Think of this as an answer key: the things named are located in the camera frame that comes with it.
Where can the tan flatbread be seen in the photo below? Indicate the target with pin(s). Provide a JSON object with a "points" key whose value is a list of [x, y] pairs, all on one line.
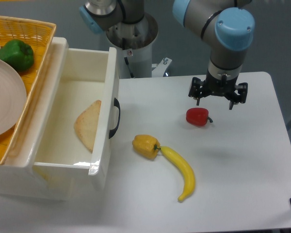
{"points": [[86, 124]]}

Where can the beige plate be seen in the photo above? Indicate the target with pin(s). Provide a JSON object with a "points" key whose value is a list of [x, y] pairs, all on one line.
{"points": [[13, 97]]}

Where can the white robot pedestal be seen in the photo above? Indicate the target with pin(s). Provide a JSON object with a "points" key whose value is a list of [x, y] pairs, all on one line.
{"points": [[134, 46]]}

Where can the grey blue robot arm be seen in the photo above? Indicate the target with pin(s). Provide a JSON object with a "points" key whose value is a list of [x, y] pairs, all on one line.
{"points": [[222, 24]]}

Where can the white drawer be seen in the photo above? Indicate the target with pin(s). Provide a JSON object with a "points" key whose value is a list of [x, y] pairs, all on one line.
{"points": [[88, 75]]}

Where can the yellow woven basket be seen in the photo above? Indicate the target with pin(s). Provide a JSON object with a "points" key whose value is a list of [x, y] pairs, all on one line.
{"points": [[38, 35]]}

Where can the yellow banana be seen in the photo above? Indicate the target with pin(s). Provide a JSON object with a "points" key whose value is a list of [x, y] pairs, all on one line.
{"points": [[185, 169]]}

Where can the red bell pepper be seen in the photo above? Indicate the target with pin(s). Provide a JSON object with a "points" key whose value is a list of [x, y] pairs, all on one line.
{"points": [[198, 116]]}

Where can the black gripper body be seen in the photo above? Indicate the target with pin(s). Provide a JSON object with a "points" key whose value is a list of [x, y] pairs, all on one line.
{"points": [[215, 87]]}

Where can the white metal base bracket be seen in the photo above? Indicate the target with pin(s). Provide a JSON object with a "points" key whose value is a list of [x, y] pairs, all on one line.
{"points": [[161, 69]]}

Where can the black top drawer handle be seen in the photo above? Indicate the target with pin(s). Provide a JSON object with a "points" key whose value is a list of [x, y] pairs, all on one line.
{"points": [[113, 131]]}

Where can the green bell pepper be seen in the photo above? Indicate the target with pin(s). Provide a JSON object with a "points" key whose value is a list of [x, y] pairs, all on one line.
{"points": [[18, 55]]}

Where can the yellow bell pepper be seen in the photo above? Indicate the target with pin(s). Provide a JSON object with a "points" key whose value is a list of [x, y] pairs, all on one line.
{"points": [[146, 145]]}

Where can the white drawer cabinet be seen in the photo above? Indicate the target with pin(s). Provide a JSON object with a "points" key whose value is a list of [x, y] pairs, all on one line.
{"points": [[28, 171]]}

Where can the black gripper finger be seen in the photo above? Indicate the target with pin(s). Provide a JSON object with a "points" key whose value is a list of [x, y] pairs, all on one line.
{"points": [[197, 90], [237, 94]]}

